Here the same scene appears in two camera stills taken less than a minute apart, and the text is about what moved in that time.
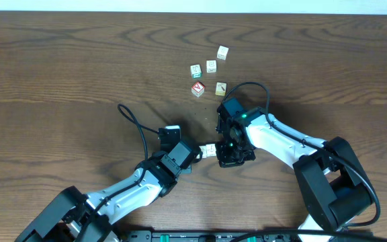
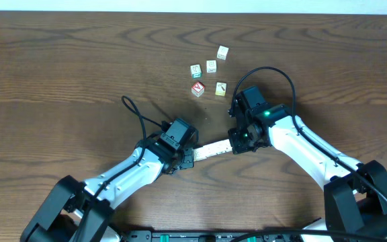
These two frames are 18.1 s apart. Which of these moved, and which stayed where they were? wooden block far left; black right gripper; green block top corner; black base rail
Moved: black right gripper
Stayed: black base rail; green block top corner; wooden block far left
